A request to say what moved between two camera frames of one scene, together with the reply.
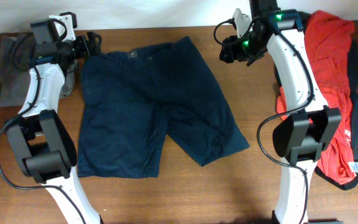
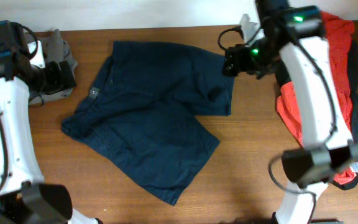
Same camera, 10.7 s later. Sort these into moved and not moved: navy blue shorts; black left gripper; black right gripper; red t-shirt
Moved: navy blue shorts; black right gripper; black left gripper
Not moved: red t-shirt
